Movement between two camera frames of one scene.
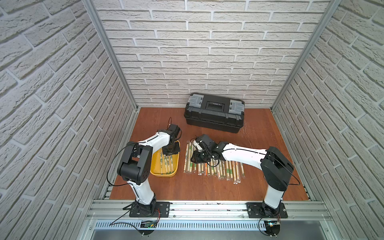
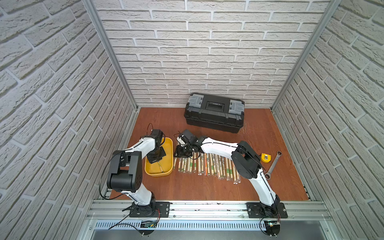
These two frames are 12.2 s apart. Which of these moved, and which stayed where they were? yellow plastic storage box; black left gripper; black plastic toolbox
Moved: black left gripper; yellow plastic storage box
Stayed: black plastic toolbox
